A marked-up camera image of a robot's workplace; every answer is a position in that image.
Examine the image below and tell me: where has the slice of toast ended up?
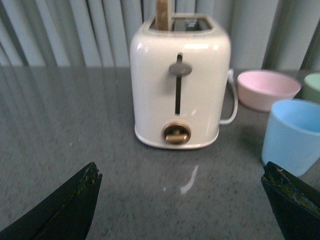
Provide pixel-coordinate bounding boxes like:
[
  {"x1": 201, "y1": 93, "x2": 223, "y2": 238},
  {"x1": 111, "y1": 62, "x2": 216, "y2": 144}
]
[{"x1": 155, "y1": 0, "x2": 173, "y2": 31}]

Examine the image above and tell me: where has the white toaster power cable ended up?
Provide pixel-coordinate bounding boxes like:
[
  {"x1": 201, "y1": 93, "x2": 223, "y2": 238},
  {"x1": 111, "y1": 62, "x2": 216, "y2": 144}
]
[{"x1": 218, "y1": 69, "x2": 239, "y2": 125}]

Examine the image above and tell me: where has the grey curtain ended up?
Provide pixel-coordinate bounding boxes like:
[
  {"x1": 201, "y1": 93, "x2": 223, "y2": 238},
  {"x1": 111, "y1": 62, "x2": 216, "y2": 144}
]
[{"x1": 0, "y1": 0, "x2": 320, "y2": 71}]

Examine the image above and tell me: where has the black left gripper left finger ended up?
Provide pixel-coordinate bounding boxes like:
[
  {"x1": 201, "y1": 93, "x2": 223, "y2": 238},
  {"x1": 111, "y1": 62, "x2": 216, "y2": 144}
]
[{"x1": 0, "y1": 162, "x2": 103, "y2": 240}]

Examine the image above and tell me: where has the green cup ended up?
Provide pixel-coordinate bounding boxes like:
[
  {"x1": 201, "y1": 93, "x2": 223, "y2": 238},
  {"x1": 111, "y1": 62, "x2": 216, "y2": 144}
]
[{"x1": 302, "y1": 72, "x2": 320, "y2": 104}]

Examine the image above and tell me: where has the light blue cup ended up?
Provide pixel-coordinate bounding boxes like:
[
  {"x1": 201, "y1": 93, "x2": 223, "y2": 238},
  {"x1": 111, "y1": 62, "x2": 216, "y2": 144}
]
[{"x1": 261, "y1": 99, "x2": 320, "y2": 177}]

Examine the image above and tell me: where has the cream white toaster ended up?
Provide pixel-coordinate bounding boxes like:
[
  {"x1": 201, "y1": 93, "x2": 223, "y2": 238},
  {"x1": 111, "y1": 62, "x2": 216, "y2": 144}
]
[{"x1": 130, "y1": 13, "x2": 231, "y2": 149}]

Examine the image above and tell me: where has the pink bowl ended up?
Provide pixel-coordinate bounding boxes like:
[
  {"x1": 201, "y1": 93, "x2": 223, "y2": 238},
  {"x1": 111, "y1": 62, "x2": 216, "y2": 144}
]
[{"x1": 237, "y1": 70, "x2": 302, "y2": 113}]

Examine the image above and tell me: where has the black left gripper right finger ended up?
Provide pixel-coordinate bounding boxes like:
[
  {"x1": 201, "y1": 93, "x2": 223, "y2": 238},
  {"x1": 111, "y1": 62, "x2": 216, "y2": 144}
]
[{"x1": 261, "y1": 161, "x2": 320, "y2": 240}]

